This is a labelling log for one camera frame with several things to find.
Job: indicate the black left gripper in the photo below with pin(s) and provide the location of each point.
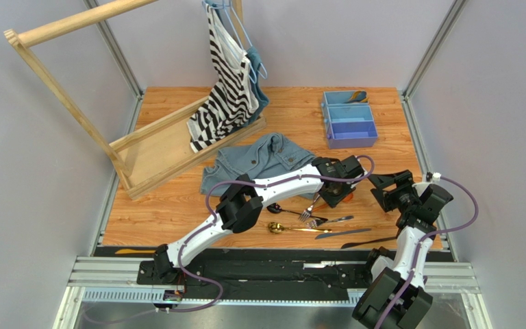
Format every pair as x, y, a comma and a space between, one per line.
335, 202

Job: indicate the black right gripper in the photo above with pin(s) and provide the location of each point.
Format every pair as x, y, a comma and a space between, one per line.
392, 190

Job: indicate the silver metal fork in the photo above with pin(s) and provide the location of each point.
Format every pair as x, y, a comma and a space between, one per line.
317, 221

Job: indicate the black metal spoon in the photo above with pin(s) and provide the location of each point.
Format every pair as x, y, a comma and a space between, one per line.
276, 209

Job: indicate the gold metal spoon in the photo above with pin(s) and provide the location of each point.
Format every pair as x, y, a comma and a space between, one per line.
277, 228

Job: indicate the dark blue plastic spoon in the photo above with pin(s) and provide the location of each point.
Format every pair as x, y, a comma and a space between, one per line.
353, 96

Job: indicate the silver metal knife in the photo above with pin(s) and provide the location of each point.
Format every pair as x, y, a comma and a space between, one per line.
307, 213

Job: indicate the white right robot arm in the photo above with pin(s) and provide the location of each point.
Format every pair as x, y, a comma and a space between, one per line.
396, 297

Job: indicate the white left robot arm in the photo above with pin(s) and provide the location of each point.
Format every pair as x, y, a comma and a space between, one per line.
245, 198

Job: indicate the dark blue plastic knife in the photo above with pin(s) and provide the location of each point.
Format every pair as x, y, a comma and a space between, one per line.
334, 234

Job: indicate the black plastic knife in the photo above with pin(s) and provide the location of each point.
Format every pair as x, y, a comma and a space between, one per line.
350, 245

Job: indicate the blue three-compartment organizer tray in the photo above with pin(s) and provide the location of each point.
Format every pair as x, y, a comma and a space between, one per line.
347, 125

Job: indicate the light blue denim jacket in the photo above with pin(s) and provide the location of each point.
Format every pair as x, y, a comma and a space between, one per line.
271, 155

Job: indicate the teal hanging garment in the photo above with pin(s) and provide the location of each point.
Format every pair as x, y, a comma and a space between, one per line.
262, 99

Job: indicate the black white striped top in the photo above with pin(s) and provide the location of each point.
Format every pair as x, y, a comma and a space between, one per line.
231, 102

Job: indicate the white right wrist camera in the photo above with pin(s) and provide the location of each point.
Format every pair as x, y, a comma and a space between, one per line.
432, 177

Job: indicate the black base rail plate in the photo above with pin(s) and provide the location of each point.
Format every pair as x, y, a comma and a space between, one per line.
296, 275

